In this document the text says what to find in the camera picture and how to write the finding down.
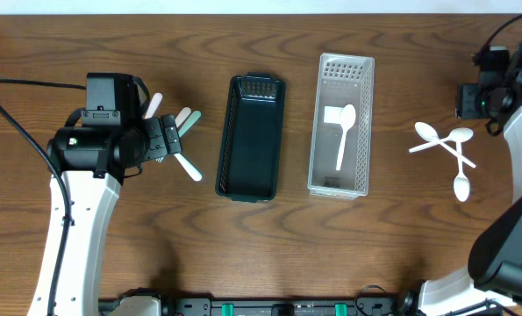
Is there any white spoon clear basket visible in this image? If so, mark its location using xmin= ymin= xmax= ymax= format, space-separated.
xmin=335 ymin=104 xmax=356 ymax=171

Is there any left black cable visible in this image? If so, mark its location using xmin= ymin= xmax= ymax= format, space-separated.
xmin=0 ymin=77 xmax=88 ymax=316

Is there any white plastic spoon left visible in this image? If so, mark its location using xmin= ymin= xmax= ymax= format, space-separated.
xmin=144 ymin=93 xmax=163 ymax=119

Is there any white spoon horizontal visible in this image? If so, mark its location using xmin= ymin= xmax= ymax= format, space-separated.
xmin=415 ymin=122 xmax=476 ymax=169

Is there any white label in clear basket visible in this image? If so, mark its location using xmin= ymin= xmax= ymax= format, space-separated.
xmin=324 ymin=106 xmax=343 ymax=125

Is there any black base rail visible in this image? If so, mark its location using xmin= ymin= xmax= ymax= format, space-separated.
xmin=97 ymin=284 xmax=522 ymax=316

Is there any white plastic fork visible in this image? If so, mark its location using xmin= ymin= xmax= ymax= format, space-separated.
xmin=175 ymin=107 xmax=191 ymax=129
xmin=174 ymin=154 xmax=203 ymax=182

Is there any white spoon bowl up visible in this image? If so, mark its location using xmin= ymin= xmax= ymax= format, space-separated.
xmin=409 ymin=127 xmax=474 ymax=153

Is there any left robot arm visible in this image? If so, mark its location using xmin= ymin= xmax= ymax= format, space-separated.
xmin=28 ymin=73 xmax=182 ymax=315

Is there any mint green plastic fork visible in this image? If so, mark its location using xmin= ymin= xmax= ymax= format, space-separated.
xmin=178 ymin=111 xmax=202 ymax=138

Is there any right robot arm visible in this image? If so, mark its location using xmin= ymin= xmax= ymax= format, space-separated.
xmin=396 ymin=42 xmax=522 ymax=315

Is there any white spoon bowl down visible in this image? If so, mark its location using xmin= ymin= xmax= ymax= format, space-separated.
xmin=454 ymin=158 xmax=470 ymax=202

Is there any white plastic fork upper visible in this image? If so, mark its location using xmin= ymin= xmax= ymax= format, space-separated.
xmin=175 ymin=107 xmax=191 ymax=129

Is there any dark green plastic basket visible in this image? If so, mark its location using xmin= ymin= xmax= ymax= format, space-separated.
xmin=215 ymin=72 xmax=286 ymax=203

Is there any white plastic fork lower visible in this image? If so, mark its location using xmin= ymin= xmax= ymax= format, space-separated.
xmin=174 ymin=154 xmax=203 ymax=182

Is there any clear plastic basket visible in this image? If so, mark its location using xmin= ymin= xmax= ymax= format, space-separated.
xmin=307 ymin=53 xmax=375 ymax=199

